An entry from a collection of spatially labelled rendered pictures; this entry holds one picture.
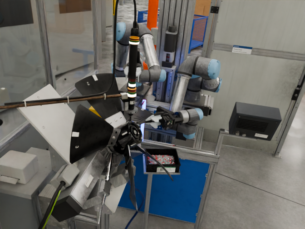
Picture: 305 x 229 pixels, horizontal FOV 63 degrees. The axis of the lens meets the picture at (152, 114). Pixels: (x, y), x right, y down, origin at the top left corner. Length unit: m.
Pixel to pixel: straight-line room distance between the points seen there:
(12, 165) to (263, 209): 2.24
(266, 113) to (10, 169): 1.46
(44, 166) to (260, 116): 1.30
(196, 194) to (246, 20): 1.85
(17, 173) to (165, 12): 1.51
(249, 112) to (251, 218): 1.34
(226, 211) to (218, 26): 1.90
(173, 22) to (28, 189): 1.54
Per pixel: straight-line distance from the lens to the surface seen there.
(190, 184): 1.97
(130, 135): 1.16
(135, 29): 1.12
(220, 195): 2.75
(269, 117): 1.60
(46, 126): 1.24
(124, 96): 1.20
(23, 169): 1.47
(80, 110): 0.99
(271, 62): 3.07
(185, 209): 2.17
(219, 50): 2.96
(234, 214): 2.64
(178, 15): 2.07
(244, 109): 1.59
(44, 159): 1.68
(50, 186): 1.52
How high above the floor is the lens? 1.88
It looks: 29 degrees down
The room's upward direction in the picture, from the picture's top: 5 degrees clockwise
